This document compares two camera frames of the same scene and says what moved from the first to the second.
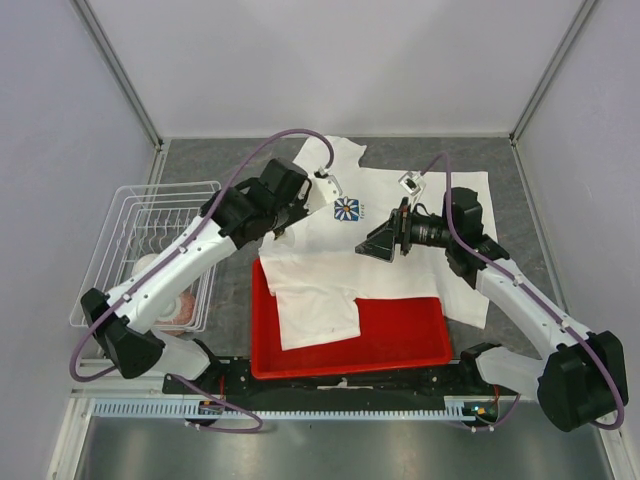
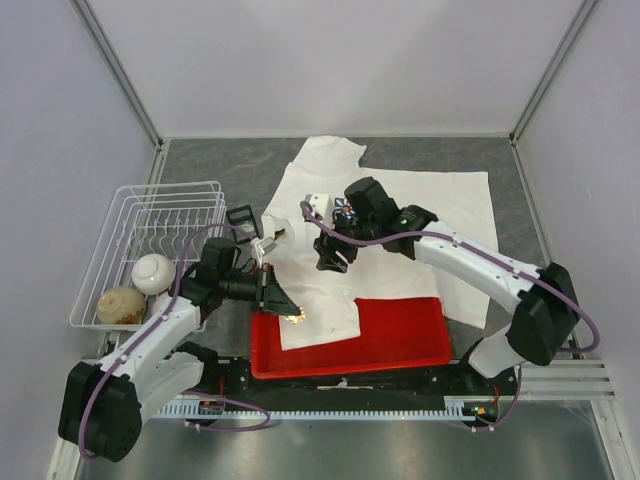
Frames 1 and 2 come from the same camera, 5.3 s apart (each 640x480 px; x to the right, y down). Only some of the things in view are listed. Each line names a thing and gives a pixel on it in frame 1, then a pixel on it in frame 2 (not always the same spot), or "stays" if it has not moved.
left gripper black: x=302 y=212 to x=270 y=297
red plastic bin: x=395 y=333 stays
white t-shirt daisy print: x=314 y=266 stays
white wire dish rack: x=139 y=227 stays
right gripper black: x=380 y=244 to x=327 y=246
